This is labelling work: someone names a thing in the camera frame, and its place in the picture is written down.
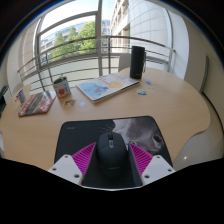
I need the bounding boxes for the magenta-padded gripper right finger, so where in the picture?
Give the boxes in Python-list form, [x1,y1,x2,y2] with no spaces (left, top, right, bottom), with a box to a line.
[128,143,177,187]

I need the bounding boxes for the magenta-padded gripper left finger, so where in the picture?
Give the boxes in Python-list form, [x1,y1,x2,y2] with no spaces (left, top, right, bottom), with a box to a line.
[48,142,98,187]

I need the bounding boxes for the black computer mouse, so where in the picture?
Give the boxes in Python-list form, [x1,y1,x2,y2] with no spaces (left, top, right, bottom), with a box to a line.
[96,131,130,179]

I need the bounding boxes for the black printed mouse pad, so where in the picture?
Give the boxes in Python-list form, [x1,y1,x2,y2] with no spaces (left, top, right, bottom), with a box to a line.
[54,115,174,189]

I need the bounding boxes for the red magazine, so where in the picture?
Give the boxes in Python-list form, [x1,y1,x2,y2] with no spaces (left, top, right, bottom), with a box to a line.
[18,89,58,118]

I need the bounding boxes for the round blue green sticker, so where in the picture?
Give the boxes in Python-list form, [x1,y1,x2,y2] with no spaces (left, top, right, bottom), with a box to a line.
[136,88,148,97]

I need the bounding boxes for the small drink can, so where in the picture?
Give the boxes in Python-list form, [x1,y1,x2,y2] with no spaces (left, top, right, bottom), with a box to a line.
[15,89,27,104]

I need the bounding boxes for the blue and yellow book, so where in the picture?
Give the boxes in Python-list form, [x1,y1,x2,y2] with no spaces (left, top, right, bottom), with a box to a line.
[75,72,140,104]

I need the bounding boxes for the black printer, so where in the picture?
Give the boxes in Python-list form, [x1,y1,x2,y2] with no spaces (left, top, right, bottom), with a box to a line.
[0,85,9,118]

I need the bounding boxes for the grey door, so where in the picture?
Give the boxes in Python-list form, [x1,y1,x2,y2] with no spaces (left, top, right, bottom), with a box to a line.
[199,54,210,94]

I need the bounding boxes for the black cylindrical bottle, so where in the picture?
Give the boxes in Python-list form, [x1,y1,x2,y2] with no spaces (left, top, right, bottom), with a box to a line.
[129,45,147,80]

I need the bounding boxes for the white chair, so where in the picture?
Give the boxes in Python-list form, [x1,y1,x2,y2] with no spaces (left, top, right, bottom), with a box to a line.
[118,53,133,73]

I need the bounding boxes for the metal balcony railing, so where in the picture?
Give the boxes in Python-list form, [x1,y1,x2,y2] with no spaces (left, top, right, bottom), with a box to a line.
[17,35,176,93]

